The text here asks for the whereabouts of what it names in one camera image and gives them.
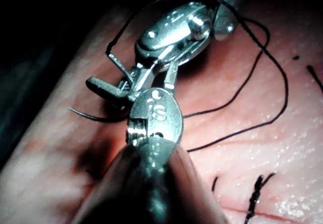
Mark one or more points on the left arm needle driver jaw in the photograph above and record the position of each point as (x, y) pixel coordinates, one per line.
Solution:
(101, 85)
(170, 76)

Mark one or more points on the right arm needle driver jaw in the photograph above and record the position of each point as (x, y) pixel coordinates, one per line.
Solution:
(142, 80)
(121, 68)

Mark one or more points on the right arm needle driver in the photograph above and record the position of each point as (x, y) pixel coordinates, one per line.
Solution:
(171, 32)

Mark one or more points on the left arm needle driver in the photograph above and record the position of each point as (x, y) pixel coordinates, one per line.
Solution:
(161, 113)

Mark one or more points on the curved steel needle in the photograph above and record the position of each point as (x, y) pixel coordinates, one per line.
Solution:
(101, 119)

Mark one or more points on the black thread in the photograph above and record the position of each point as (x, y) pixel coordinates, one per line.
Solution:
(272, 121)

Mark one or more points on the dark right arm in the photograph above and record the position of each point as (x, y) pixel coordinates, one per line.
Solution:
(225, 19)

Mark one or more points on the dark left arm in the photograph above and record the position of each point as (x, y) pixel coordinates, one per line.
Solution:
(156, 183)

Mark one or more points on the tissue pad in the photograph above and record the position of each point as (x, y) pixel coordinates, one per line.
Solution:
(252, 171)

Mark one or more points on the black stitching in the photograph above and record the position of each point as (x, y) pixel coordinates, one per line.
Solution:
(315, 77)
(255, 196)

